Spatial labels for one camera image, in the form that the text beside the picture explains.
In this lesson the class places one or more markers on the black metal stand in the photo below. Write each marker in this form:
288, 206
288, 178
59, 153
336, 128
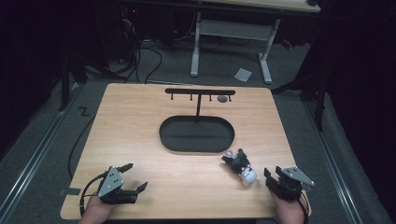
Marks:
64, 84
320, 102

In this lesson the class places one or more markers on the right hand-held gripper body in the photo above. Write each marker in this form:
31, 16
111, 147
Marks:
291, 183

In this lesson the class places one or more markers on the white metal desk frame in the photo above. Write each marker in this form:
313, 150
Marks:
233, 29

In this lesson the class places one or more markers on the person's right hand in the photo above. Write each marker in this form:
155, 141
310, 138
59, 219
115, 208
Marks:
289, 211

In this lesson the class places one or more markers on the black hook rack with tray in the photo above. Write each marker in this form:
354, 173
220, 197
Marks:
196, 137

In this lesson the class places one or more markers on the grey round table grommet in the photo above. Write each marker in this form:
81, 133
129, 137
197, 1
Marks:
222, 99

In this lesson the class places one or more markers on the grey paper sheet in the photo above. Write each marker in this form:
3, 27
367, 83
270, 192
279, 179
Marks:
243, 74

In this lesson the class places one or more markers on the grey tape strip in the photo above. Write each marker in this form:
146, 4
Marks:
73, 191

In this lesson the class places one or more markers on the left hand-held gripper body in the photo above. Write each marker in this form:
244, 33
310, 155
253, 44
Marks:
110, 183

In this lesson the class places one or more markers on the person's left hand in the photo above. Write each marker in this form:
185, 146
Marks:
96, 211

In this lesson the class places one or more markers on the metal floor rail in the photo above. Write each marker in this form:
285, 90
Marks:
37, 155
333, 168

